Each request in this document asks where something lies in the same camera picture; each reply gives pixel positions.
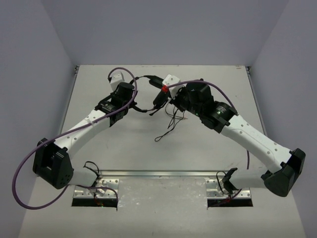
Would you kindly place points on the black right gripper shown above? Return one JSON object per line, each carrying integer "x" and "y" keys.
{"x": 175, "y": 101}

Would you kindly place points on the black headphones with cable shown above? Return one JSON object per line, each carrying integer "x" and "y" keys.
{"x": 160, "y": 101}

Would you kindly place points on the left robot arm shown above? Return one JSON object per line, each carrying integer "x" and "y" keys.
{"x": 52, "y": 160}

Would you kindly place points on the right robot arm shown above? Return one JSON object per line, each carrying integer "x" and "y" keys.
{"x": 282, "y": 165}

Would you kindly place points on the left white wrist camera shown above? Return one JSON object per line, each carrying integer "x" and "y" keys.
{"x": 115, "y": 80}

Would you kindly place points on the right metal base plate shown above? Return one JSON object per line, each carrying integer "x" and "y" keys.
{"x": 214, "y": 192}

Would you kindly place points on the metal base plate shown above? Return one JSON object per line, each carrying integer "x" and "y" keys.
{"x": 214, "y": 192}
{"x": 106, "y": 189}

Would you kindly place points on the aluminium table front rail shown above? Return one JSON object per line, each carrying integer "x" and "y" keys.
{"x": 158, "y": 174}

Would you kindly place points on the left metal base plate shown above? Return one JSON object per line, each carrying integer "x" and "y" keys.
{"x": 106, "y": 189}

